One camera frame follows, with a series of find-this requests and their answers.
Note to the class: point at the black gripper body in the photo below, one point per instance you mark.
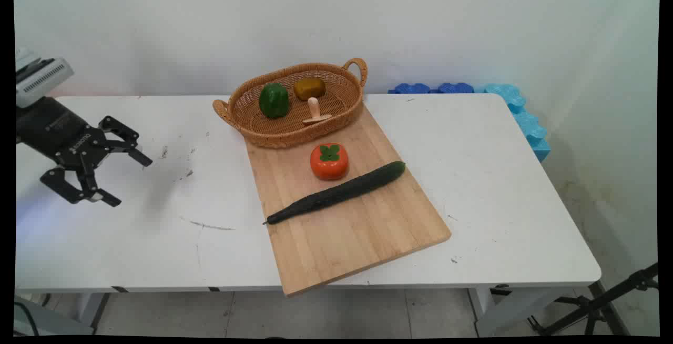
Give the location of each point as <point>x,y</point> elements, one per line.
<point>55,131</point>

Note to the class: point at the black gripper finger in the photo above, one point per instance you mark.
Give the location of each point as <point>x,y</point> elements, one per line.
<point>123,133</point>
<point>63,186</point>

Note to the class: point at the dark green cucumber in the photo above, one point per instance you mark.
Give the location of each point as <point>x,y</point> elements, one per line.
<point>336,194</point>

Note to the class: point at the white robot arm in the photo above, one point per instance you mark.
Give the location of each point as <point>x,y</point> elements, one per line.
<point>42,78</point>

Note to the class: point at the white table leg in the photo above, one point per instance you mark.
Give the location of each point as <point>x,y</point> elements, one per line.
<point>90,307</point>
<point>505,310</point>

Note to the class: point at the woven wicker basket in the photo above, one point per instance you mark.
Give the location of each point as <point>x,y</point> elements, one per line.
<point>273,128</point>

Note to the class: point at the green bell pepper toy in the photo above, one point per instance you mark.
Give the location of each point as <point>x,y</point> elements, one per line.
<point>273,101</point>

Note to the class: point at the yellow-brown potato toy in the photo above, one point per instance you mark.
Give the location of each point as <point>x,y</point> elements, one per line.
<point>309,89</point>

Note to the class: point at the beige mushroom toy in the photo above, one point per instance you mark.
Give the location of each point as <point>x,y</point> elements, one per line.
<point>314,112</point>

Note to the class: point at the orange persimmon toy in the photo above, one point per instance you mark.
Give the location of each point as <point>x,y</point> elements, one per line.
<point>329,165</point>

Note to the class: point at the wooden cutting board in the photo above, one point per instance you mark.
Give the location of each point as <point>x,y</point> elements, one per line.
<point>357,233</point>

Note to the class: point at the dark blue foam mat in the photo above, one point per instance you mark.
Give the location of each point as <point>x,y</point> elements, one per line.
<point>410,89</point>
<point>456,88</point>

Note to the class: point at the light blue foam mat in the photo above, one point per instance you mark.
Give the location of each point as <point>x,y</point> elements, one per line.
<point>533,133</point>
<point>502,95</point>

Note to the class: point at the black tripod stand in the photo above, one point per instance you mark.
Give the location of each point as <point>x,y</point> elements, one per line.
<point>594,307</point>

